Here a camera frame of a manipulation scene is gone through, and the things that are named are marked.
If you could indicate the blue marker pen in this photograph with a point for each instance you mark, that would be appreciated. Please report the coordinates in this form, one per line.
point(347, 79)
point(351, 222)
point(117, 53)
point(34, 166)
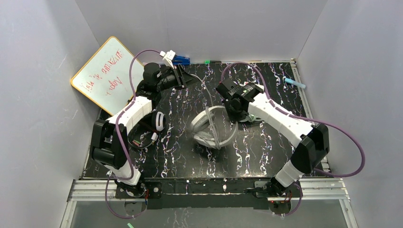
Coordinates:
point(181, 60)

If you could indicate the light blue pen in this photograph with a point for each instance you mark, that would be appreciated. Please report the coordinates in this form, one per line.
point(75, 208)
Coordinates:
point(295, 83)

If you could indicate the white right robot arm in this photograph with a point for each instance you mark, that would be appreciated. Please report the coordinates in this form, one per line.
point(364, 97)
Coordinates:
point(310, 141)

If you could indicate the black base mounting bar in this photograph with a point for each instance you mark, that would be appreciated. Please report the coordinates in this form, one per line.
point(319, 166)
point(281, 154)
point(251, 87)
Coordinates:
point(167, 193)

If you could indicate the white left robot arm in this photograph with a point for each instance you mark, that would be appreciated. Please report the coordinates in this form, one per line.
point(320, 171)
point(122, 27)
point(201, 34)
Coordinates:
point(109, 143)

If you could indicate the grey white headphones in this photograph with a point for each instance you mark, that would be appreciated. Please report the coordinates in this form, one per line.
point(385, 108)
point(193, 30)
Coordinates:
point(204, 129)

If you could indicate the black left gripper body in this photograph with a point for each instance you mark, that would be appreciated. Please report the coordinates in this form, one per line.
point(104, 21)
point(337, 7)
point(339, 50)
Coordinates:
point(180, 76)

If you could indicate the green black marker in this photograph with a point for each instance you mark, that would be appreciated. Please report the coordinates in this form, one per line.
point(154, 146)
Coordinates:
point(212, 62)

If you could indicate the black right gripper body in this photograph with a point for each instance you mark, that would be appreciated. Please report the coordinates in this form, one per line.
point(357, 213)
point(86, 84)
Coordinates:
point(227, 92)

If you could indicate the yellow framed whiteboard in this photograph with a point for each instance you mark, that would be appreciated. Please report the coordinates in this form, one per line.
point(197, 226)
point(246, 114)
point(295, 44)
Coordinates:
point(104, 78)

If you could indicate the mint green headphones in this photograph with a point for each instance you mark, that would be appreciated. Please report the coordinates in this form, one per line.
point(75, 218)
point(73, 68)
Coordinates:
point(250, 118)

